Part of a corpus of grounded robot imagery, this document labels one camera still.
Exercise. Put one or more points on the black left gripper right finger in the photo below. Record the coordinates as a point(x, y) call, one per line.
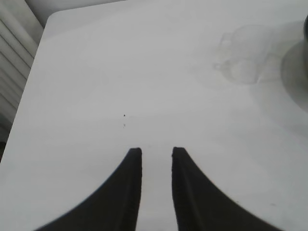
point(195, 204)

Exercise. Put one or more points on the clear plastic measuring cup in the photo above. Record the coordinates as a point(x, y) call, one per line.
point(243, 69)

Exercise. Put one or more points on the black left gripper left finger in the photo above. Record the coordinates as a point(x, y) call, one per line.
point(118, 197)

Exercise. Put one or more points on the stainless steel mixing bowl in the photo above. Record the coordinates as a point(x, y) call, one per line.
point(298, 72)

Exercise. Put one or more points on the white slatted panel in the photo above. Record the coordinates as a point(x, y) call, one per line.
point(14, 48)

